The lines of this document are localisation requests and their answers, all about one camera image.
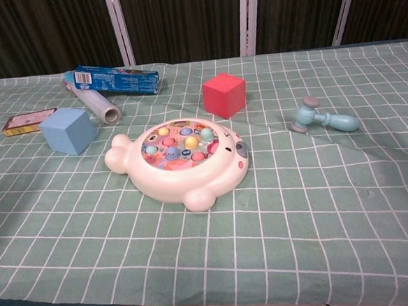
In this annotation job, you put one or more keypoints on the teal toy hammer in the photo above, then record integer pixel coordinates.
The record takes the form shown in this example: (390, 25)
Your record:
(342, 120)

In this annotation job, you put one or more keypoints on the white fish-shaped button toy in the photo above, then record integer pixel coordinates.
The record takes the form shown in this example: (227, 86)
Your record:
(164, 187)

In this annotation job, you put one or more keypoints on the red foam cube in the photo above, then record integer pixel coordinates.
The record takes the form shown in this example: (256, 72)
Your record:
(221, 95)

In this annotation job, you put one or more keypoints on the blue cookie box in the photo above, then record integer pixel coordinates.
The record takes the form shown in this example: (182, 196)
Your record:
(125, 83)

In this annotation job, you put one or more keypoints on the green checked tablecloth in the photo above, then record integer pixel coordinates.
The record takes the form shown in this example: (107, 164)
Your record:
(298, 206)

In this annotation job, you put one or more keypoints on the clear cling film roll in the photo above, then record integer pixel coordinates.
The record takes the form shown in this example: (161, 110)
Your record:
(95, 101)

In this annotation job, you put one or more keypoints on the blue foam cube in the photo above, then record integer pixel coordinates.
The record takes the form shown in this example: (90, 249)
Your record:
(69, 131)

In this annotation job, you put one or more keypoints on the small brown yellow box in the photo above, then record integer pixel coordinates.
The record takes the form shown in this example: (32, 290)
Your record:
(23, 120)

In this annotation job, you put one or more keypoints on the white screen frame post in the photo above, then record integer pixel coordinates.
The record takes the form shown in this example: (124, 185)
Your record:
(344, 10)
(248, 17)
(120, 32)

